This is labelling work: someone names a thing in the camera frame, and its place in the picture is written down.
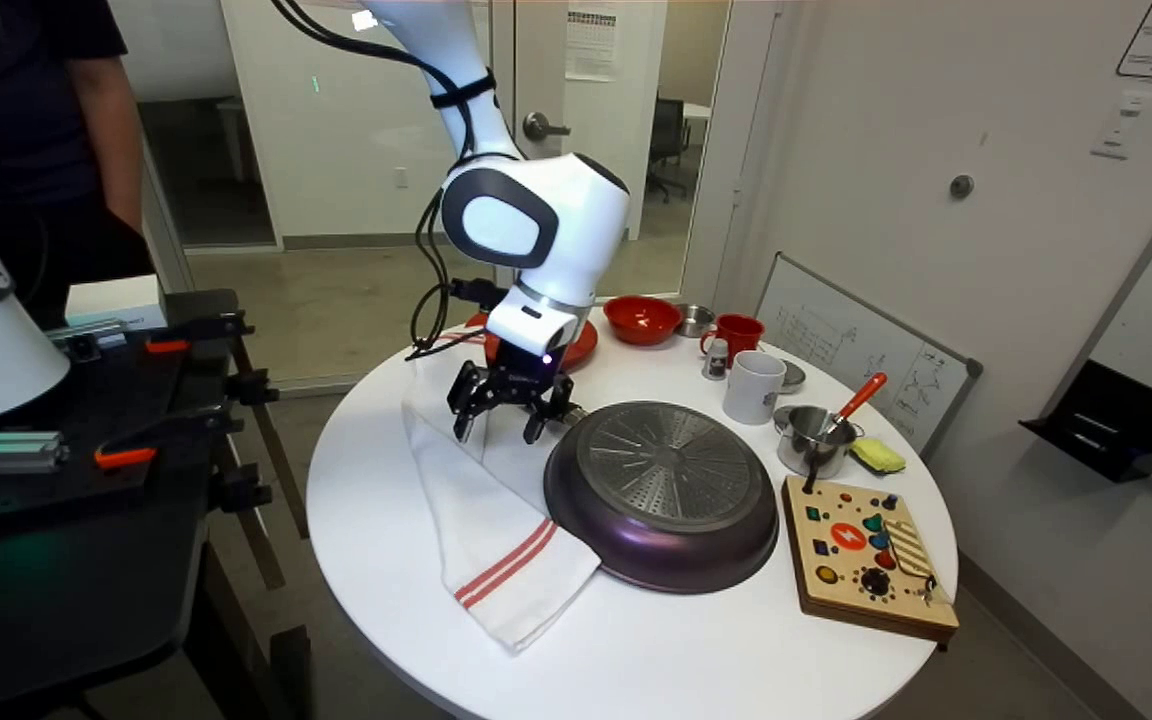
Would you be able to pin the white towel with red stripes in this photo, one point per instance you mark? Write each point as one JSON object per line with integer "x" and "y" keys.
{"x": 497, "y": 533}

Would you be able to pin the small wall label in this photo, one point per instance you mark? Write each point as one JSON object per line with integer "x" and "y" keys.
{"x": 1123, "y": 125}

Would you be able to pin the wooden toy board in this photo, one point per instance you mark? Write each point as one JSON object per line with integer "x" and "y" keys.
{"x": 868, "y": 561}

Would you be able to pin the white door with glass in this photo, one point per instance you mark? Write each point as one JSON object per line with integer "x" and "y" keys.
{"x": 537, "y": 65}

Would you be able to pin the steel pot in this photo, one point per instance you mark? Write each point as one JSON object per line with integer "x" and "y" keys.
{"x": 800, "y": 434}

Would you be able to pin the paper sign on door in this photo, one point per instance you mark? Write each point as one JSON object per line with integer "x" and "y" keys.
{"x": 589, "y": 45}

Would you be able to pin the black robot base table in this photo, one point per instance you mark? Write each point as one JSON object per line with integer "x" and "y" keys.
{"x": 58, "y": 587}

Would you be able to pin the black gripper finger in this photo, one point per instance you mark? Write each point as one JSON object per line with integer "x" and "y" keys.
{"x": 553, "y": 408}
{"x": 465, "y": 403}

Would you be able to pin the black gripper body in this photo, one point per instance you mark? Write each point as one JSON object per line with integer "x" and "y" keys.
{"x": 521, "y": 376}

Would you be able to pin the black office chair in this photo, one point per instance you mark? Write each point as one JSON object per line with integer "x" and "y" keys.
{"x": 669, "y": 140}

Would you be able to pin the white mug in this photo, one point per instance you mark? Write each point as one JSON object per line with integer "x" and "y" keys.
{"x": 751, "y": 388}

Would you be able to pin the black wall tray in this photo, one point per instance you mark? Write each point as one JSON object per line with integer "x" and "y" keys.
{"x": 1110, "y": 423}

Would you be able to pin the person in blue shirt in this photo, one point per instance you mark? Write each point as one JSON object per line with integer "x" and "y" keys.
{"x": 16, "y": 121}

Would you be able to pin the black clamp with orange tip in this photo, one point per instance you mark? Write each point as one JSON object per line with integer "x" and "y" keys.
{"x": 124, "y": 459}
{"x": 167, "y": 345}

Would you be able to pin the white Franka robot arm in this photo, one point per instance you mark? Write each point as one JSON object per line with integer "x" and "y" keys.
{"x": 537, "y": 221}

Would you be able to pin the red bowl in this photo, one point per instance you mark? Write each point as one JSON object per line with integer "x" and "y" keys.
{"x": 640, "y": 321}

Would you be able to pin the red mug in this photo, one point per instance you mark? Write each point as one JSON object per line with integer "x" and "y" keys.
{"x": 736, "y": 338}

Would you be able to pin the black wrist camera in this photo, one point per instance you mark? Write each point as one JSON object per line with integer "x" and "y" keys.
{"x": 471, "y": 290}

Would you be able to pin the white box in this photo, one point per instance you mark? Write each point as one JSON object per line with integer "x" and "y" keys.
{"x": 116, "y": 306}

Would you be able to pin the round wall knob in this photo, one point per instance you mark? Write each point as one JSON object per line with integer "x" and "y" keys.
{"x": 962, "y": 189}

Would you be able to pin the yellow green sponge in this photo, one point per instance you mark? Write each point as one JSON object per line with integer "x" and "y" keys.
{"x": 879, "y": 459}

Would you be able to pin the small leaning whiteboard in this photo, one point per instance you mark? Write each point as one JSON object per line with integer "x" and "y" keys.
{"x": 858, "y": 340}

